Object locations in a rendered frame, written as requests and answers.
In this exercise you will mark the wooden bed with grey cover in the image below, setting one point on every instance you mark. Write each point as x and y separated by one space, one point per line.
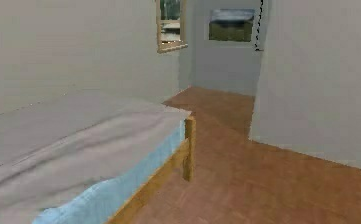
71 150

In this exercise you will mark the wooden framed window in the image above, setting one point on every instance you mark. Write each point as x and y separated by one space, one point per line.
170 25

